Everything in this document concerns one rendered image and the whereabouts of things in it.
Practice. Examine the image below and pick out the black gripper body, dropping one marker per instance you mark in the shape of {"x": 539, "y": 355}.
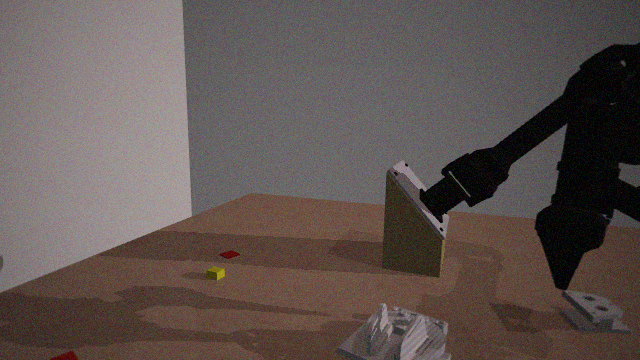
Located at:
{"x": 572, "y": 214}

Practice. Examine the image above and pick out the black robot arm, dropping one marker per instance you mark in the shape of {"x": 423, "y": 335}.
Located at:
{"x": 594, "y": 129}

